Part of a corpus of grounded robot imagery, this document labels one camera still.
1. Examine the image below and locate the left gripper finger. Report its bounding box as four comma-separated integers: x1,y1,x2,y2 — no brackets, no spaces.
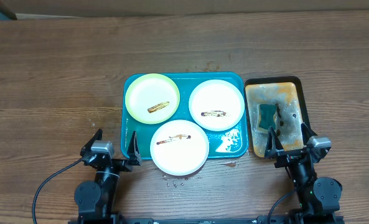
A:
80,129,103,156
127,131,142,166

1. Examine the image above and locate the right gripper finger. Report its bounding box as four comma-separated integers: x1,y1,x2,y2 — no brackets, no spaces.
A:
264,126,284,158
301,123,317,145

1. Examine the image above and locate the yellow green sponge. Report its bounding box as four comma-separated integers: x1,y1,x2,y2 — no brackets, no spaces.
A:
258,104,277,130

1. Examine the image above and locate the white front plate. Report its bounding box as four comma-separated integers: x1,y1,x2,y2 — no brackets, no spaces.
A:
150,119,209,176

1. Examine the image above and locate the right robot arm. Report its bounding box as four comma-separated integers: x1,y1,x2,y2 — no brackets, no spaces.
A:
259,123,345,224

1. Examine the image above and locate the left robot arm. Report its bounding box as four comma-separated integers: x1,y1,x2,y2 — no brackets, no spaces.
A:
74,129,141,223

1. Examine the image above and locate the black soapy water tray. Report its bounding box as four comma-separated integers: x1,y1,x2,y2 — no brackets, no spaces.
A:
245,76,310,158

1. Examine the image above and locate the teal plastic tray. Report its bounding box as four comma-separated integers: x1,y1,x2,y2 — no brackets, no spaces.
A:
120,72,249,160

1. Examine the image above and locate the yellow-green plate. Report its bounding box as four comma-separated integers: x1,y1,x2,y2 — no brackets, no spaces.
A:
124,73,180,124

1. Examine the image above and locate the white plate with sauce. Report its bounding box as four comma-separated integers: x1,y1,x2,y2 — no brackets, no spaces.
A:
189,80,245,131

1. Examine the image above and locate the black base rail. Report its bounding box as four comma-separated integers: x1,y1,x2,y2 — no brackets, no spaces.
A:
67,215,345,224

